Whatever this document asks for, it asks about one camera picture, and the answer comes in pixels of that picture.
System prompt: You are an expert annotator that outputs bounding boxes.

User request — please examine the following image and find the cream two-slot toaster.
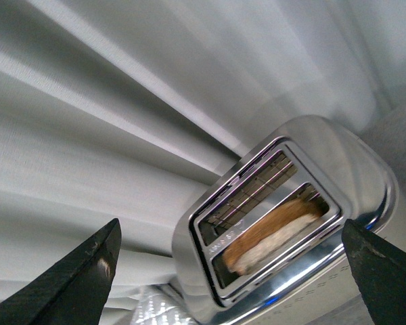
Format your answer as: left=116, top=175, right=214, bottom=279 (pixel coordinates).
left=167, top=116, right=406, bottom=324

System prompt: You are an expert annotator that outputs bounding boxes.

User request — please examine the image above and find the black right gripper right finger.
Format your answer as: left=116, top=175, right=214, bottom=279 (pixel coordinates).
left=342, top=219, right=406, bottom=324

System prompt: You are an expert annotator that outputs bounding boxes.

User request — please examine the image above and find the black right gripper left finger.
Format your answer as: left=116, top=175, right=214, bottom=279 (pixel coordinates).
left=0, top=219, right=121, bottom=324

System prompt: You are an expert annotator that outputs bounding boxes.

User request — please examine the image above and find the grey pleated curtain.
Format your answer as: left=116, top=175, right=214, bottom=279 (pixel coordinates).
left=0, top=1, right=406, bottom=307

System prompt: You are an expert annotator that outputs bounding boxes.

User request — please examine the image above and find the toasted bread slice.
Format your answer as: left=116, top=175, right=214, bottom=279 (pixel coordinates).
left=222, top=198, right=323, bottom=276

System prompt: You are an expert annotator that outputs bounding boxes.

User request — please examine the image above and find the silver quilted oven mitt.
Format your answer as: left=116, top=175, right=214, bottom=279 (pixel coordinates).
left=130, top=286, right=197, bottom=324

